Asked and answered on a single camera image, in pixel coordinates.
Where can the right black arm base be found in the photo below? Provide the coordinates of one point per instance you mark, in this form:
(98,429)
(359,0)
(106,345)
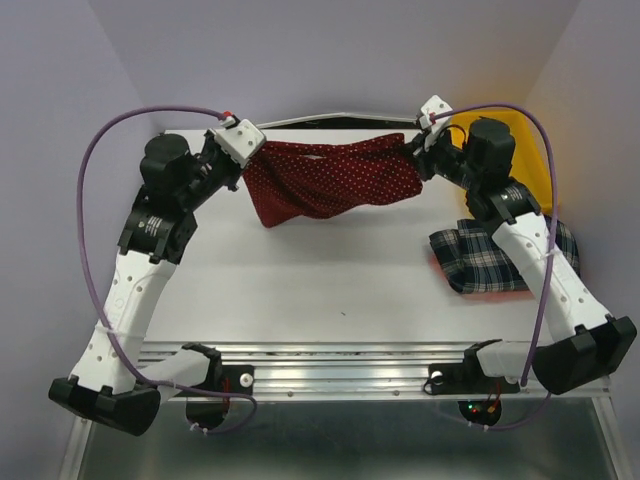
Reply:
(465,382)

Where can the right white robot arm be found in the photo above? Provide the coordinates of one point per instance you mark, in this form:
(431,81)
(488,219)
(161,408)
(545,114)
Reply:
(588,342)

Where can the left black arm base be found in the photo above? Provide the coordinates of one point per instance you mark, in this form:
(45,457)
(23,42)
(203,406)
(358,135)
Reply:
(219,397)

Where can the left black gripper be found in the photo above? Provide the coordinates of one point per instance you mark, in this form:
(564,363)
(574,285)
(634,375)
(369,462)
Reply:
(212,144)

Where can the aluminium rail frame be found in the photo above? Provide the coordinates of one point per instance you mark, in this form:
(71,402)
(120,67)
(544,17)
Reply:
(359,411)

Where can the yellow plastic bin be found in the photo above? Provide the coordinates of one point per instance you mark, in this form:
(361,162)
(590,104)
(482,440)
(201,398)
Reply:
(529,164)

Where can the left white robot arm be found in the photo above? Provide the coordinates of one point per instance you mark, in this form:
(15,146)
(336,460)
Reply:
(105,385)

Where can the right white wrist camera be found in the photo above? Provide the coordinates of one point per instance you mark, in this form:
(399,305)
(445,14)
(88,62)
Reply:
(434,115)

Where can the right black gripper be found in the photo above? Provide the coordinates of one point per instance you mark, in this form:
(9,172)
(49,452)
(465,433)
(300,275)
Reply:
(423,158)

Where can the red polka dot skirt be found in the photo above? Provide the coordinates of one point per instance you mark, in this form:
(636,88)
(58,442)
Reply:
(286,180)

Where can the plaid skirt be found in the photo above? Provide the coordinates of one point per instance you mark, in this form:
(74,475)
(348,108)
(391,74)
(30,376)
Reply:
(471,261)

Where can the pink skirt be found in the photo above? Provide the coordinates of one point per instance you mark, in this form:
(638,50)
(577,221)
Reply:
(495,297)

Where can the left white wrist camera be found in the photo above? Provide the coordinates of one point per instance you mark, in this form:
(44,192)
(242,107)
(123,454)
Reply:
(240,139)

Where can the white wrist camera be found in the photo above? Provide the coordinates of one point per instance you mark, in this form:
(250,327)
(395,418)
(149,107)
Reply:
(434,115)
(240,139)

